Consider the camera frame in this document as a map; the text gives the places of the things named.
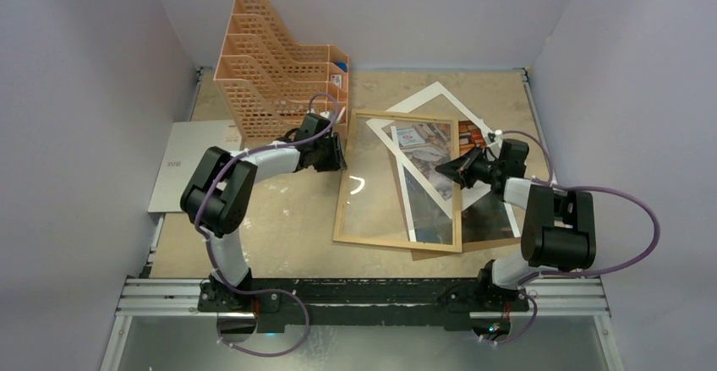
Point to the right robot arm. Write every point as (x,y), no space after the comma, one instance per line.
(558,226)

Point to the transparent acrylic sheet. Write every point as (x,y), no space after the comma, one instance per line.
(381,189)

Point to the green white item in organizer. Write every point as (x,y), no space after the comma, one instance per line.
(340,116)

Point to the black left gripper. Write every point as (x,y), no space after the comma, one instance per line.
(336,161)

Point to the blue item in organizer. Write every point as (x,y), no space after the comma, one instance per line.
(340,66)

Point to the orange plastic file organizer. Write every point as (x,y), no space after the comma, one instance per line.
(268,80)

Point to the printed photo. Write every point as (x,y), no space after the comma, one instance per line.
(441,133)

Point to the grey booklet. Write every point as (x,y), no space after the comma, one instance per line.
(187,143)

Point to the wooden picture frame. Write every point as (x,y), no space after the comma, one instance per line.
(397,242)

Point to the red white item in organizer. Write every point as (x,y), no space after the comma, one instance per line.
(337,80)

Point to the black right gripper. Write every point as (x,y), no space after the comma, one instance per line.
(467,167)

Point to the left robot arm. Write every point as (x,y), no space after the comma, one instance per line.
(217,197)

